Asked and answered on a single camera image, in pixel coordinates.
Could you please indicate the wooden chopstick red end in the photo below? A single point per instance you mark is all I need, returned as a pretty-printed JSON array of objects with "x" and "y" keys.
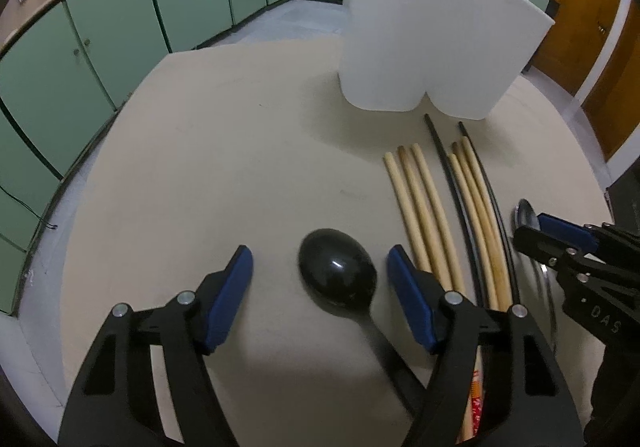
[
  {"x": 407, "y": 217},
  {"x": 485, "y": 257},
  {"x": 499, "y": 295},
  {"x": 436, "y": 231},
  {"x": 477, "y": 187},
  {"x": 411, "y": 174}
]

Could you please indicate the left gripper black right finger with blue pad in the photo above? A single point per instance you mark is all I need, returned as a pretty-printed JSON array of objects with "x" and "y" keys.
[{"x": 526, "y": 399}]

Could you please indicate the white plastic utensil holder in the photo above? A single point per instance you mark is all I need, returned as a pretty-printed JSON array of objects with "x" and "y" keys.
[{"x": 461, "y": 54}]

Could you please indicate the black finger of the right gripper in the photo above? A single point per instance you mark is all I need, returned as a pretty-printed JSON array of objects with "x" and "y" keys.
[
  {"x": 599, "y": 290},
  {"x": 596, "y": 240}
]

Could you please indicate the green lower kitchen cabinets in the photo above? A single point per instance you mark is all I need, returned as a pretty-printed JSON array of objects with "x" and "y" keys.
[{"x": 64, "y": 76}]

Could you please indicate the black chopstick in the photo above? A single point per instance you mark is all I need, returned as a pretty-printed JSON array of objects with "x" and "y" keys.
[
  {"x": 476, "y": 268},
  {"x": 504, "y": 238}
]

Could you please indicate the brown wooden door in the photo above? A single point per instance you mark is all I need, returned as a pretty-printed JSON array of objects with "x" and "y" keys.
[
  {"x": 612, "y": 107},
  {"x": 573, "y": 44}
]

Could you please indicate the black plastic spoon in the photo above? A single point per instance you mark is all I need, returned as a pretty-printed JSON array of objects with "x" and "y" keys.
[{"x": 339, "y": 275}]

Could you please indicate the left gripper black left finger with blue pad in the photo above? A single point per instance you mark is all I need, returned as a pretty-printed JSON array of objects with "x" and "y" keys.
[{"x": 113, "y": 400}]

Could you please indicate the black equipment stand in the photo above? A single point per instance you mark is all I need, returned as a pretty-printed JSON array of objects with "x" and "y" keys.
[{"x": 624, "y": 199}]

